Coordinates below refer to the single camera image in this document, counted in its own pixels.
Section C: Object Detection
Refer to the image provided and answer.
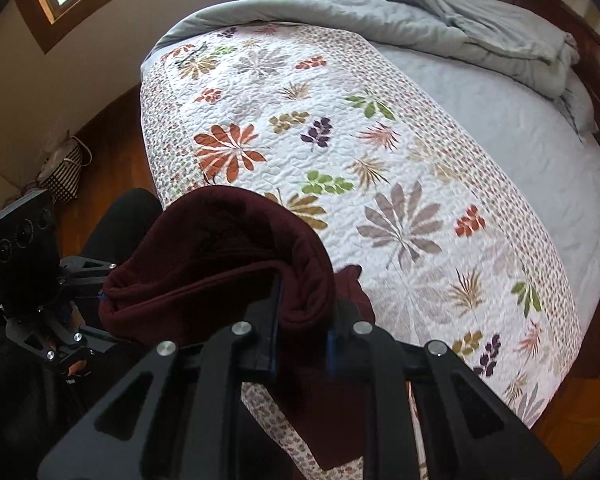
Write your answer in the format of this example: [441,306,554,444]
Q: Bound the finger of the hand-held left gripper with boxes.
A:
[44,326,132,375]
[59,257,119,303]

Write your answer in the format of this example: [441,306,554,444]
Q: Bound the grey-blue pillow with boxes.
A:
[555,77,600,136]

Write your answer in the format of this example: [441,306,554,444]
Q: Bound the light blue comforter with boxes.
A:
[159,0,582,107]

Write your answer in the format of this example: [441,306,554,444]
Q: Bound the floral quilted bedspread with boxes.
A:
[139,22,584,480]

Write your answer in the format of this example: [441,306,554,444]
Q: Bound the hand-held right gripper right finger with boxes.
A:
[327,301,564,480]

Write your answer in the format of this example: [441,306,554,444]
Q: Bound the striped bag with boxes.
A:
[34,135,94,204]

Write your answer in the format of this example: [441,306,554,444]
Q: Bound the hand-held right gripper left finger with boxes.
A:
[37,272,284,480]

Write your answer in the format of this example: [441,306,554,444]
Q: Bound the maroon pants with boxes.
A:
[99,185,381,472]

